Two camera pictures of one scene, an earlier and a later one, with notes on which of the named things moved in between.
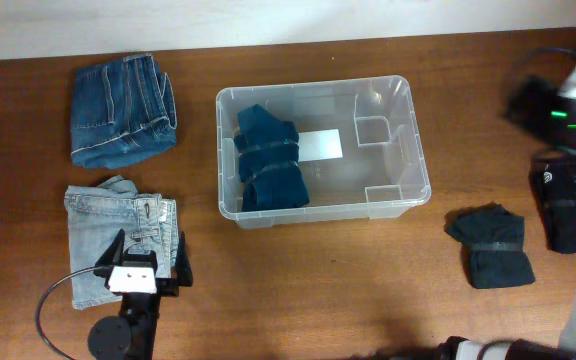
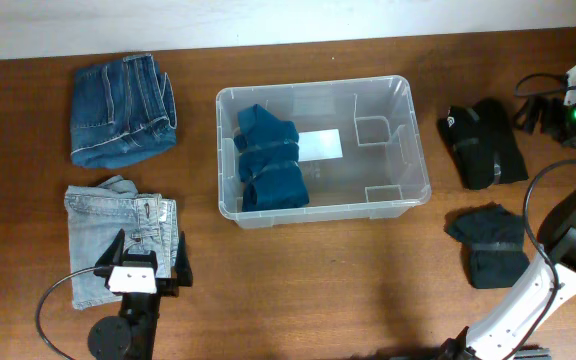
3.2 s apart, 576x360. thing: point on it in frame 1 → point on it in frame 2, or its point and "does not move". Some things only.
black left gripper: x=170 y=286 does not move
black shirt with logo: x=558 y=188 → x=480 y=138
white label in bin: x=319 y=145 does not move
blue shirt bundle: x=269 y=169 does not move
